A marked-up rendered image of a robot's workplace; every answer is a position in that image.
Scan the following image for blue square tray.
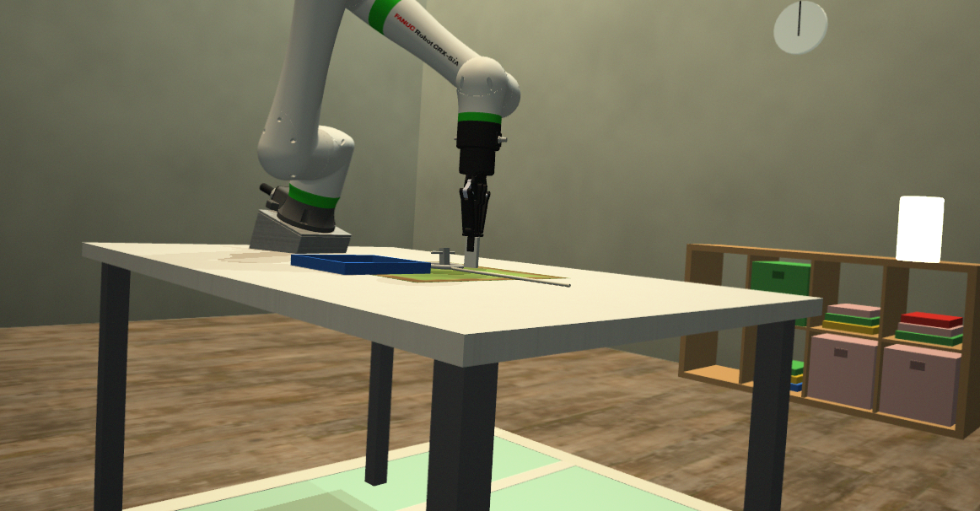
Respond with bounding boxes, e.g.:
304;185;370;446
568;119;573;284
290;255;431;275

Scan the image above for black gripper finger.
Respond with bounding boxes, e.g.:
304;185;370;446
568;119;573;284
460;180;483;268
477;185;491;268

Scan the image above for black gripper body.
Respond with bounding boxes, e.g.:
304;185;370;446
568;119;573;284
459;149;496;201

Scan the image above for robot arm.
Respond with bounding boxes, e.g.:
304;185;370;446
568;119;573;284
257;0;520;233

